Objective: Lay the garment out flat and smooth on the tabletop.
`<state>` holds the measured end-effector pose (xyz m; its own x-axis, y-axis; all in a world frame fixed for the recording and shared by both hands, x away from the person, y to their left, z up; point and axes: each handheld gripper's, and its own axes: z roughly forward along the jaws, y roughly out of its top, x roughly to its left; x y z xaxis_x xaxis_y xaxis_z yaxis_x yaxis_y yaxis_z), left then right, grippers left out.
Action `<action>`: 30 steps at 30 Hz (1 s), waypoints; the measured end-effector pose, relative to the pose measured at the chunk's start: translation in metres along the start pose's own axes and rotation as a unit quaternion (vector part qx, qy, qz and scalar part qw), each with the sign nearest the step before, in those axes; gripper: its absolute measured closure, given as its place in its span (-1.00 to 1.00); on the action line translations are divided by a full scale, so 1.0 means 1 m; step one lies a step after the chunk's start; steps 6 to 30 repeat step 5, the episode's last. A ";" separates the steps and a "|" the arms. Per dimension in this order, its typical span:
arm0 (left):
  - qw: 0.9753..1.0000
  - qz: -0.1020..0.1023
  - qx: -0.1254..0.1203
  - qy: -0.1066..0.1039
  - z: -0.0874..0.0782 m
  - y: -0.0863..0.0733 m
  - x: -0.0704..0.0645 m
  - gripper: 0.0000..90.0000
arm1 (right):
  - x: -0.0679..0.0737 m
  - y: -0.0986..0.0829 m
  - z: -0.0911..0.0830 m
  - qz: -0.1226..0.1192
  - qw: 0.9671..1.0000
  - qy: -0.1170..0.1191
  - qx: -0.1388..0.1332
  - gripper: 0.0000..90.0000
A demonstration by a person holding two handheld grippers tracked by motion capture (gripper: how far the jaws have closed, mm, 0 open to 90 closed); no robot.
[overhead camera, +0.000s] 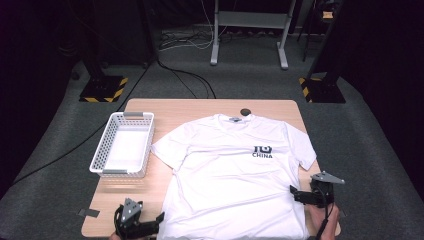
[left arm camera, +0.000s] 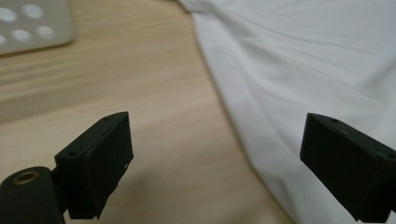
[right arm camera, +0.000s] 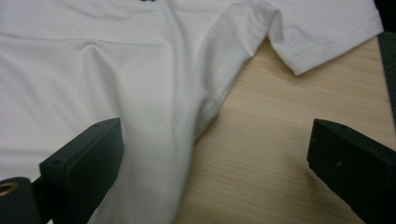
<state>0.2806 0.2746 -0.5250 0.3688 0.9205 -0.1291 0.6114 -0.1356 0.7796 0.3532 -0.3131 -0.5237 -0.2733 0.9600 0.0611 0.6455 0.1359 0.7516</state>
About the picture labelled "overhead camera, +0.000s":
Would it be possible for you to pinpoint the tangle of floor cables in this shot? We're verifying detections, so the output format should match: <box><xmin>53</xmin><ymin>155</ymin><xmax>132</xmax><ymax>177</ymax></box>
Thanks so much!
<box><xmin>159</xmin><ymin>28</ymin><xmax>215</xmax><ymax>52</ymax></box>

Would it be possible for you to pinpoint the short black floor cable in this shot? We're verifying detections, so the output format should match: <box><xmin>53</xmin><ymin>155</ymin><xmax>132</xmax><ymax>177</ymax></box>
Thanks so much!
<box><xmin>156</xmin><ymin>58</ymin><xmax>217</xmax><ymax>100</ymax></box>

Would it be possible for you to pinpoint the black tripod with tan box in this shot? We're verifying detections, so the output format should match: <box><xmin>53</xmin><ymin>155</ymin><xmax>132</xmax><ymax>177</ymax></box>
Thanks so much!
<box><xmin>296</xmin><ymin>0</ymin><xmax>336</xmax><ymax>63</ymax></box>

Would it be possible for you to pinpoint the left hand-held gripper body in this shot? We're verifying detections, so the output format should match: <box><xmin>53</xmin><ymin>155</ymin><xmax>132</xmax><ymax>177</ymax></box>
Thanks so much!
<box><xmin>113</xmin><ymin>197</ymin><xmax>145</xmax><ymax>240</ymax></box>

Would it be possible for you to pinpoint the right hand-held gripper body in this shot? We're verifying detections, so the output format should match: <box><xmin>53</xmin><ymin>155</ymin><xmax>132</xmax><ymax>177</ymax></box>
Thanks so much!
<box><xmin>309</xmin><ymin>170</ymin><xmax>346</xmax><ymax>209</ymax></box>

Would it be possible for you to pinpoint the white metal desk frame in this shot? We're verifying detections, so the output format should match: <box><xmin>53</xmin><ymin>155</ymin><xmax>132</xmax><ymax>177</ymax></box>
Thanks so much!
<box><xmin>209</xmin><ymin>0</ymin><xmax>298</xmax><ymax>70</ymax></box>

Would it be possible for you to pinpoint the long black floor cable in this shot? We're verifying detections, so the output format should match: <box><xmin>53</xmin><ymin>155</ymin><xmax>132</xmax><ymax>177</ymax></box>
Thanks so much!
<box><xmin>13</xmin><ymin>62</ymin><xmax>153</xmax><ymax>184</ymax></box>

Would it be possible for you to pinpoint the person's right hand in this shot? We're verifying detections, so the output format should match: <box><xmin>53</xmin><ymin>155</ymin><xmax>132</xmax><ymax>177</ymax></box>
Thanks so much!
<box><xmin>307</xmin><ymin>204</ymin><xmax>341</xmax><ymax>240</ymax></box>

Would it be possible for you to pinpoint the black stand with striped base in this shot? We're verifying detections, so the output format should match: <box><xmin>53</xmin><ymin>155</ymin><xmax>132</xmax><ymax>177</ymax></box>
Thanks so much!
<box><xmin>79</xmin><ymin>0</ymin><xmax>129</xmax><ymax>104</ymax></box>
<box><xmin>298</xmin><ymin>0</ymin><xmax>347</xmax><ymax>104</ymax></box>

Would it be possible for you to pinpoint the white t-shirt with dark print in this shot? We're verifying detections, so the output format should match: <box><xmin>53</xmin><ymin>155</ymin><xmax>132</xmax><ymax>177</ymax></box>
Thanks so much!
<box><xmin>151</xmin><ymin>113</ymin><xmax>318</xmax><ymax>240</ymax></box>

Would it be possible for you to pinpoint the right hand-held gripper black cable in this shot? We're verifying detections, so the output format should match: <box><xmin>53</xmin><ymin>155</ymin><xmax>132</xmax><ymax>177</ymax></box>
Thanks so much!
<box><xmin>314</xmin><ymin>186</ymin><xmax>335</xmax><ymax>240</ymax></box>

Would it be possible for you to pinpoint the white perforated plastic basket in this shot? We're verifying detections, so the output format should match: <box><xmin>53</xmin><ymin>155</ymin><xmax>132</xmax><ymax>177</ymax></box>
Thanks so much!
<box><xmin>89</xmin><ymin>111</ymin><xmax>156</xmax><ymax>179</ymax></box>

